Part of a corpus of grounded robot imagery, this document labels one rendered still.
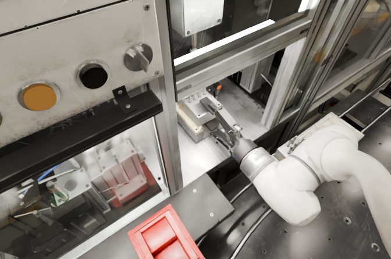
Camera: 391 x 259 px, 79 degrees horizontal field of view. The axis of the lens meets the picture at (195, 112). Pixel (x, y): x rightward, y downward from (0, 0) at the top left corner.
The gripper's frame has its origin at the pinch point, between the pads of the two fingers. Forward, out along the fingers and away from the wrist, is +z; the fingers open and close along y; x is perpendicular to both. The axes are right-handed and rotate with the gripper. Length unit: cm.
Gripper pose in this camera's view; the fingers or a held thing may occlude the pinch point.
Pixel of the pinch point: (207, 112)
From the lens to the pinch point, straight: 79.0
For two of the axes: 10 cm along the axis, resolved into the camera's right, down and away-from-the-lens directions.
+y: 0.0, -6.5, -7.6
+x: -8.2, 4.4, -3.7
